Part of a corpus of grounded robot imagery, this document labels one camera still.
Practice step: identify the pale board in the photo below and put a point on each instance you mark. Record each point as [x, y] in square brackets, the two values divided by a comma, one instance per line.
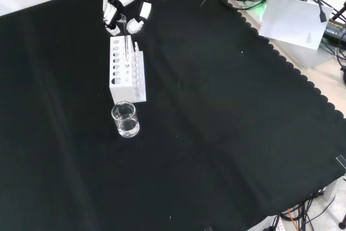
[292, 22]

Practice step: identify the clear glass rod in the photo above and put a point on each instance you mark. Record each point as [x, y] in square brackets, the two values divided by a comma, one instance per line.
[125, 41]

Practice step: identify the clear cloth clip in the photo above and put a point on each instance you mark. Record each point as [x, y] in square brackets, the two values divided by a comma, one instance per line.
[341, 161]

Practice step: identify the black power adapter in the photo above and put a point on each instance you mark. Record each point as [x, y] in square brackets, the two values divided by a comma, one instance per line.
[335, 29]

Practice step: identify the white power strip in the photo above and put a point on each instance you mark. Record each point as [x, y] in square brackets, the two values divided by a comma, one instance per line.
[275, 224]

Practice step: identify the black bench cloth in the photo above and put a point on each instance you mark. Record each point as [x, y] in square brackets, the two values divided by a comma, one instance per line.
[202, 120]

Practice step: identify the clear glass beaker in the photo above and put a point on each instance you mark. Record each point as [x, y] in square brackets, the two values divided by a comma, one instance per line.
[127, 126]

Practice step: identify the white test tube rack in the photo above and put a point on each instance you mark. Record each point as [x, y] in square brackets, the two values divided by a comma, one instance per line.
[121, 93]

